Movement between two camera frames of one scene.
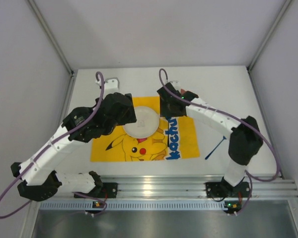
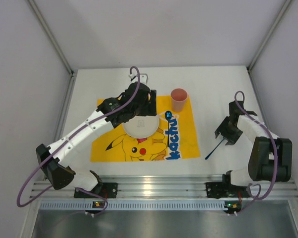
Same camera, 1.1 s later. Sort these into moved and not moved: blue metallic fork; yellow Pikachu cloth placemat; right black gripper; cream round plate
Moved: right black gripper
Not moved: yellow Pikachu cloth placemat; cream round plate; blue metallic fork
